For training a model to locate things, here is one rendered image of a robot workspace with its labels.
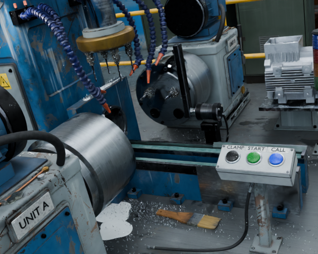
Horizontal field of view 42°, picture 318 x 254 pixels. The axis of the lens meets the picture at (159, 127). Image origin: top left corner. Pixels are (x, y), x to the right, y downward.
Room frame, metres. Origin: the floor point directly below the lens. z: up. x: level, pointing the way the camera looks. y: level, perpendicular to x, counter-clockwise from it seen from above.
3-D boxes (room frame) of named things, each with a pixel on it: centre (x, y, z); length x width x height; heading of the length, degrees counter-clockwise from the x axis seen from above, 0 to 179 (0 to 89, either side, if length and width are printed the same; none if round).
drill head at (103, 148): (0.96, 0.26, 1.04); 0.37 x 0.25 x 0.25; 148
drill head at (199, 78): (1.54, -0.11, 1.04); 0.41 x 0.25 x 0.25; 148
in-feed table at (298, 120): (1.49, -0.56, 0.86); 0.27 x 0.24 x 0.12; 148
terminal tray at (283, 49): (1.47, -0.51, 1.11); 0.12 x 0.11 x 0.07; 59
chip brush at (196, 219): (1.01, -0.03, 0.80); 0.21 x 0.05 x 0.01; 54
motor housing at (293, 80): (1.45, -0.55, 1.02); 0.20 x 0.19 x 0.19; 59
